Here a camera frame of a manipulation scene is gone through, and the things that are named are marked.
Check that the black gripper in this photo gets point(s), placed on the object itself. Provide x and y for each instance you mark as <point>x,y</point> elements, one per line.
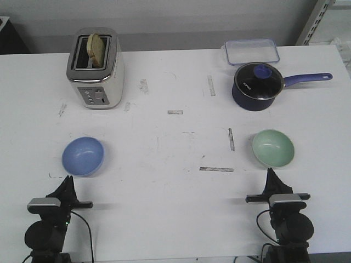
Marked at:
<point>67,198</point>
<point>271,181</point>

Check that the blue bowl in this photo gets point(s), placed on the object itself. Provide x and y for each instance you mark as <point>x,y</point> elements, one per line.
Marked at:
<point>83,156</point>

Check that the green bowl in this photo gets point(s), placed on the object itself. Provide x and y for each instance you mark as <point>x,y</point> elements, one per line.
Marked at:
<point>273,148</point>

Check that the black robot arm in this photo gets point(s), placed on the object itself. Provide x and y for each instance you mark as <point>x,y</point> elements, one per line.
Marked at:
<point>292,228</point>
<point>46,237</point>

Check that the blue saucepan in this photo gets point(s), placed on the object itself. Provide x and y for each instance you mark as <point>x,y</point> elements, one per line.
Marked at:
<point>258,105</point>

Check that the white silver toaster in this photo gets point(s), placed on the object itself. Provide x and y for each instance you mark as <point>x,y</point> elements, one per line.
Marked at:
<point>98,88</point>

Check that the glass pot lid blue knob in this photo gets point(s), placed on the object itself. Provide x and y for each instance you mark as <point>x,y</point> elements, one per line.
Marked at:
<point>259,81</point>

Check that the clear plastic container blue rim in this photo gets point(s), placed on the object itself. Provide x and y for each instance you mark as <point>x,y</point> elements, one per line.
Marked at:
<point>238,52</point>

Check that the toast slice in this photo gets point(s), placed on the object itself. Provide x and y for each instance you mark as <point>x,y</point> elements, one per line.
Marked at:
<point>96,50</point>

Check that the white metal shelf upright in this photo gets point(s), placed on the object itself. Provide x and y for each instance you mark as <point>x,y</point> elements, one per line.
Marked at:
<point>315,18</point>

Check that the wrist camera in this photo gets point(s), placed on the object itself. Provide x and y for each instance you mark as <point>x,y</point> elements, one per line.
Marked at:
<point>289,201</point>
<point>44,205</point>

